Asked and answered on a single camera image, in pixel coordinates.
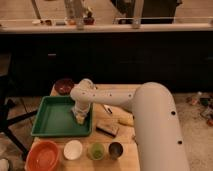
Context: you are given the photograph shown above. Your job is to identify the orange bowl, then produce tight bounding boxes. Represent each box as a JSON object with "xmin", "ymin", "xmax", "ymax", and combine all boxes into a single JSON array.
[{"xmin": 25, "ymin": 141, "xmax": 59, "ymax": 171}]

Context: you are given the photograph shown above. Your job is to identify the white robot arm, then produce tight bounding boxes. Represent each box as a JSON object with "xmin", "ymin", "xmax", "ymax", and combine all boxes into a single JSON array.
[{"xmin": 70, "ymin": 79, "xmax": 190, "ymax": 171}]

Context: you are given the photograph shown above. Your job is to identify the dark purple bowl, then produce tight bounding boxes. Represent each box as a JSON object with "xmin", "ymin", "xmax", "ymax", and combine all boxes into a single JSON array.
[{"xmin": 54, "ymin": 78, "xmax": 74, "ymax": 95}]

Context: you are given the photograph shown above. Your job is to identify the small metal cup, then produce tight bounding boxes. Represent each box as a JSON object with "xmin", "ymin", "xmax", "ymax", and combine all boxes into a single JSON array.
[{"xmin": 108, "ymin": 142, "xmax": 123, "ymax": 159}]

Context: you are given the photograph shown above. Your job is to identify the dark counter cabinet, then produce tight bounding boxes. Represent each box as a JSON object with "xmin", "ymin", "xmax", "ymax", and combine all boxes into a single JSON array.
[{"xmin": 0, "ymin": 31, "xmax": 213, "ymax": 96}]

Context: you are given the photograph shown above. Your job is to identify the black office chair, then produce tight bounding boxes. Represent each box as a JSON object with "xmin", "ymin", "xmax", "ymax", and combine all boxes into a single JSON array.
[{"xmin": 0, "ymin": 53, "xmax": 37, "ymax": 161}]

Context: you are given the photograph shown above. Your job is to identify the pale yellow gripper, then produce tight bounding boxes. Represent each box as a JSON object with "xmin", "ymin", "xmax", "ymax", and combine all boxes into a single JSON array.
[{"xmin": 73, "ymin": 109, "xmax": 88, "ymax": 125}]

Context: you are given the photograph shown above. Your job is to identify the white small bowl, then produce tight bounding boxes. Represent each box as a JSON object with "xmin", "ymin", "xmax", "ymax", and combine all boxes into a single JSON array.
[{"xmin": 63, "ymin": 140, "xmax": 83, "ymax": 160}]

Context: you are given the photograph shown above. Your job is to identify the light green cup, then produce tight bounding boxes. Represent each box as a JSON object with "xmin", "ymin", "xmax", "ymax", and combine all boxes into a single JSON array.
[{"xmin": 87, "ymin": 143, "xmax": 105, "ymax": 160}]

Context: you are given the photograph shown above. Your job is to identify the wooden block brush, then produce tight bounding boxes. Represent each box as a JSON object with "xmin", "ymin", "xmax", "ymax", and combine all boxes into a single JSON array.
[{"xmin": 96, "ymin": 121, "xmax": 119, "ymax": 137}]

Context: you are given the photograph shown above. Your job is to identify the green plastic tray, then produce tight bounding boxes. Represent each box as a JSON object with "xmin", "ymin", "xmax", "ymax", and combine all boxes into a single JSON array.
[{"xmin": 31, "ymin": 96, "xmax": 92, "ymax": 137}]

